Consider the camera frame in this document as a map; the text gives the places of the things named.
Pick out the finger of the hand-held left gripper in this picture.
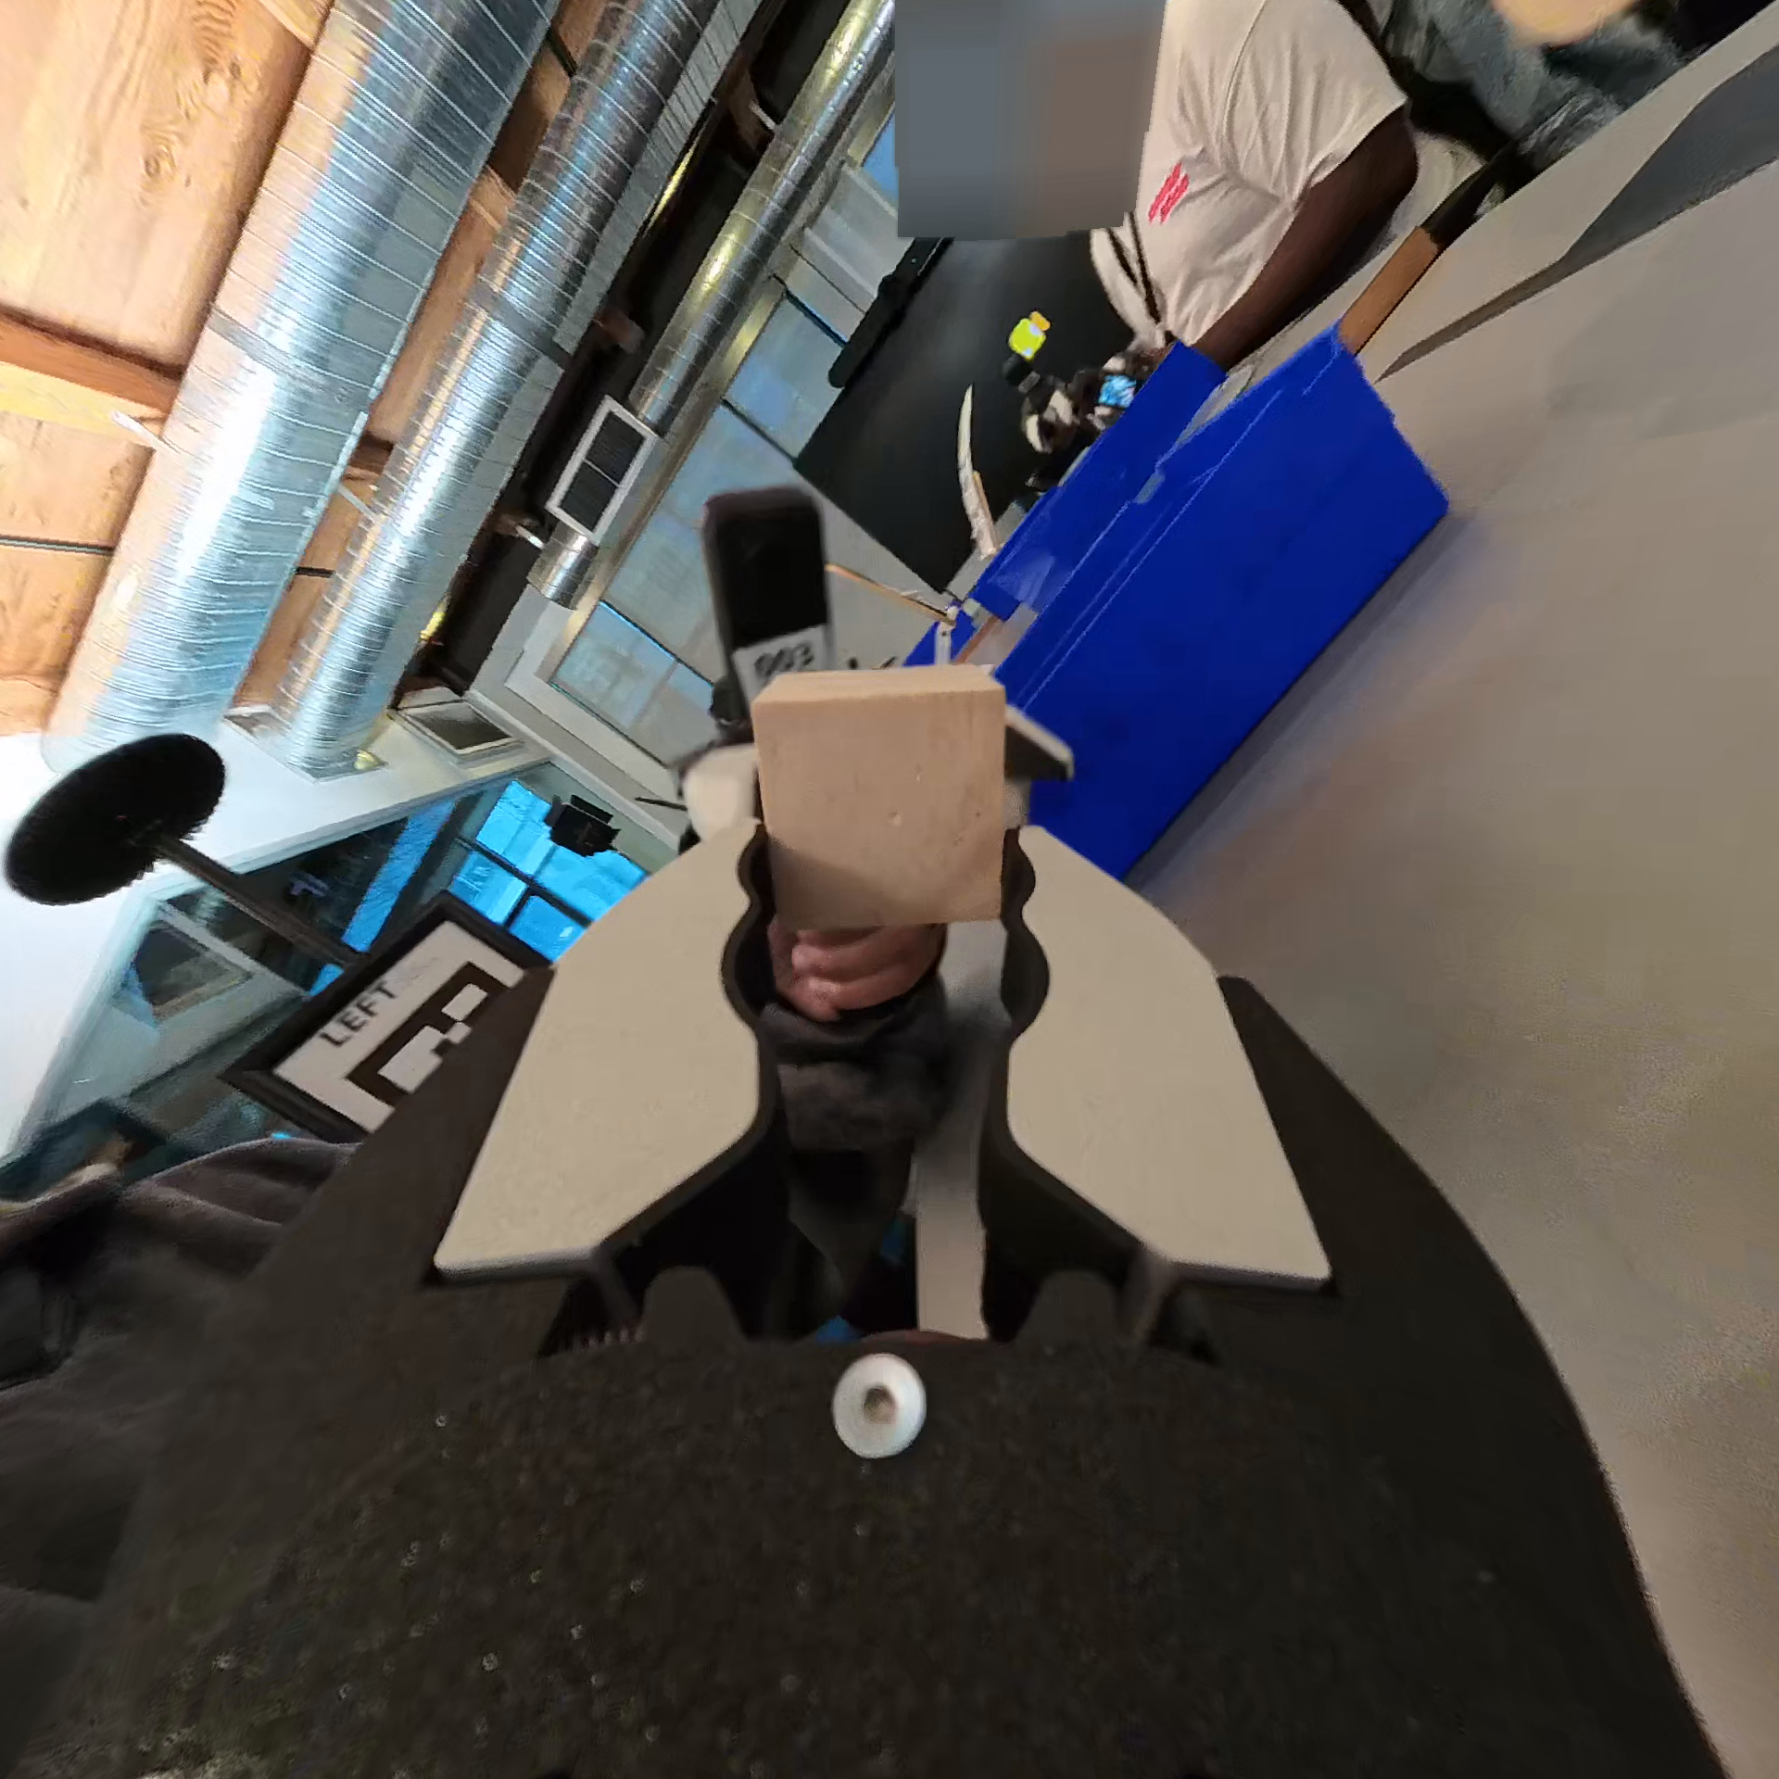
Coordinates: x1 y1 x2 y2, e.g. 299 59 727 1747
1000 702 1077 829
679 745 766 840

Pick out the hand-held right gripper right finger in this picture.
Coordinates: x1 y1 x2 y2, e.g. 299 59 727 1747
979 824 1335 1349

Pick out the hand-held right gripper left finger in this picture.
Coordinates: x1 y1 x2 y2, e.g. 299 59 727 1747
430 819 792 1344

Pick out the wooden cube blue stripe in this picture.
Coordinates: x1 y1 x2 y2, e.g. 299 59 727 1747
752 664 1010 929

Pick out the person's left forearm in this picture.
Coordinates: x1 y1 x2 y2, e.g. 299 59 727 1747
756 980 966 1214

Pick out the grey desk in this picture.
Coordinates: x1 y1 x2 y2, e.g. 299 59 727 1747
918 0 1779 1779

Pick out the person's left hand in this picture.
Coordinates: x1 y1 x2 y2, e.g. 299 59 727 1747
769 919 931 1024

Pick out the black diagonal rod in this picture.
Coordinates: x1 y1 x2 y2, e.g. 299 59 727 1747
827 563 966 622

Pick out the white vent grille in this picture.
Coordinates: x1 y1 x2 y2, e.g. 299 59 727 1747
545 398 662 546

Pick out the black white marker sign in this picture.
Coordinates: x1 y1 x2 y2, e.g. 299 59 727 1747
220 894 555 1143

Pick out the black monitor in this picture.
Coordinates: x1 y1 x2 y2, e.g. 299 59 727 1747
792 235 1144 597

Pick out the person's body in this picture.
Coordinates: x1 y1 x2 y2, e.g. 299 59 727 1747
0 1139 357 1613

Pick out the black round disc pole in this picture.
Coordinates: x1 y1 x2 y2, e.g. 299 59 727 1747
8 734 366 964

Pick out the silver ventilation duct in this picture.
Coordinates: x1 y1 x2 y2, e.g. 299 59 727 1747
278 0 727 776
529 0 896 608
44 0 559 768

